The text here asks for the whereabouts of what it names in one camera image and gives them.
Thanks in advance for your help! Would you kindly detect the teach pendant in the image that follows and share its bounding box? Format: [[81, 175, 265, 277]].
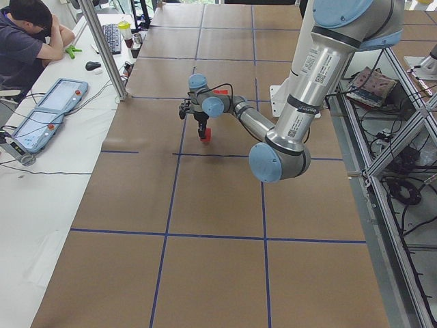
[[12, 109, 65, 154], [35, 79, 89, 113]]

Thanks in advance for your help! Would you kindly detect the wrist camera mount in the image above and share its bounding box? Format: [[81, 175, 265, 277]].
[[178, 99, 191, 120]]

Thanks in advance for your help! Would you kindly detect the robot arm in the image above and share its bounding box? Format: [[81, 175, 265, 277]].
[[179, 1, 404, 182]]

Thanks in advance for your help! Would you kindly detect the lower teach pendant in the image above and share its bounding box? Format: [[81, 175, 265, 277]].
[[12, 109, 65, 154]]

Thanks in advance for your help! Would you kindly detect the yellow lid bottle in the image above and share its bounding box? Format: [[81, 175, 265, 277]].
[[117, 20, 132, 41]]

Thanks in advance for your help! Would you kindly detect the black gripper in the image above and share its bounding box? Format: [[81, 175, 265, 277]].
[[193, 112, 209, 138]]

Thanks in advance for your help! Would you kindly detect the aluminium frame post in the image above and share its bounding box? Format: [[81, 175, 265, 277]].
[[78, 0, 128, 101]]

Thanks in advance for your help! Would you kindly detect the white camera pedestal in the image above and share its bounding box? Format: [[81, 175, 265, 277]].
[[269, 51, 324, 119]]

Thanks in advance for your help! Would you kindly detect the black computer mouse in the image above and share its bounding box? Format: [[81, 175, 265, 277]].
[[85, 61, 101, 71]]

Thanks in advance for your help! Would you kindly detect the upper teach pendant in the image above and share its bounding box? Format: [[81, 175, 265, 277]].
[[35, 79, 89, 113]]

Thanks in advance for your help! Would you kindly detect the seated person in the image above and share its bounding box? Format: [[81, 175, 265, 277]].
[[1, 0, 75, 103]]

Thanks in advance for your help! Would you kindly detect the black keyboard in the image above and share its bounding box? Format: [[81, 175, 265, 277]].
[[102, 24, 122, 55]]

